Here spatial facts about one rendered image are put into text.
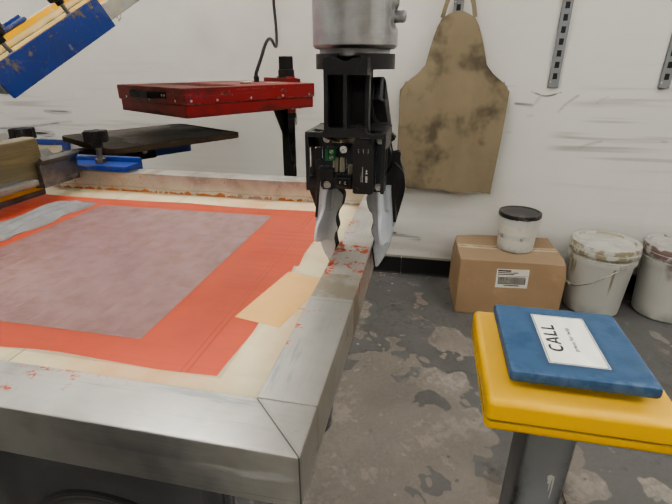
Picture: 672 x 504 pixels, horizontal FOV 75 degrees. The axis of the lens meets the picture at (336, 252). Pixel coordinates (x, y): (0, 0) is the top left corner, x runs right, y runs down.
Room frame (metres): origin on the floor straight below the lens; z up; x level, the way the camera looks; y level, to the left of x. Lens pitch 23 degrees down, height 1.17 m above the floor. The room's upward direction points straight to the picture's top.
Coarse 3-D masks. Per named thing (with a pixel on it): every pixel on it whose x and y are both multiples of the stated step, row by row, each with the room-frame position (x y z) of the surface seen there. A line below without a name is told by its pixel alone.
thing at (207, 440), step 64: (192, 192) 0.77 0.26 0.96; (256, 192) 0.74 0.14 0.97; (320, 320) 0.29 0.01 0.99; (0, 384) 0.22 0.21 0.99; (64, 384) 0.22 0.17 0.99; (128, 384) 0.22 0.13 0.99; (320, 384) 0.22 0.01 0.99; (0, 448) 0.20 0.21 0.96; (64, 448) 0.19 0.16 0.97; (128, 448) 0.18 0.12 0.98; (192, 448) 0.17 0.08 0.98; (256, 448) 0.17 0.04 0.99
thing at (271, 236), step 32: (64, 224) 0.61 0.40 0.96; (96, 224) 0.61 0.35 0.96; (128, 224) 0.61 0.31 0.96; (160, 224) 0.61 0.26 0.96; (192, 224) 0.61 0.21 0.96; (224, 224) 0.61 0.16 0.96; (256, 224) 0.61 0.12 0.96; (288, 224) 0.61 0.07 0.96; (192, 256) 0.49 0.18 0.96; (224, 256) 0.49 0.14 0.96; (256, 256) 0.49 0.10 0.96; (288, 256) 0.49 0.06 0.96
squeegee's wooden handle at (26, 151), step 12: (0, 144) 0.69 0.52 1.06; (12, 144) 0.71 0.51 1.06; (24, 144) 0.73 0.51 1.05; (36, 144) 0.75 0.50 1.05; (0, 156) 0.68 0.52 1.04; (12, 156) 0.70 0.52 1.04; (24, 156) 0.72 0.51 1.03; (36, 156) 0.75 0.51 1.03; (0, 168) 0.68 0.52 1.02; (12, 168) 0.70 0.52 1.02; (24, 168) 0.72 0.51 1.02; (0, 180) 0.67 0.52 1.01; (12, 180) 0.69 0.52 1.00; (24, 180) 0.71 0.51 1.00
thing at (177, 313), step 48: (0, 288) 0.41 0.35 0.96; (48, 288) 0.41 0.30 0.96; (96, 288) 0.41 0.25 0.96; (144, 288) 0.41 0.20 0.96; (192, 288) 0.41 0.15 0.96; (240, 288) 0.41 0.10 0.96; (0, 336) 0.32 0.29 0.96; (48, 336) 0.32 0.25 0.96; (96, 336) 0.32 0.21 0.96; (144, 336) 0.32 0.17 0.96; (192, 336) 0.32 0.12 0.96; (240, 336) 0.32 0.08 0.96
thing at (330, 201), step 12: (324, 192) 0.43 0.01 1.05; (336, 192) 0.45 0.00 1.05; (324, 204) 0.43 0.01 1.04; (336, 204) 0.45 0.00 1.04; (324, 216) 0.43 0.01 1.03; (336, 216) 0.45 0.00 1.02; (324, 228) 0.43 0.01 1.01; (336, 228) 0.45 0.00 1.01; (324, 240) 0.45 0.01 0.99; (336, 240) 0.45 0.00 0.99
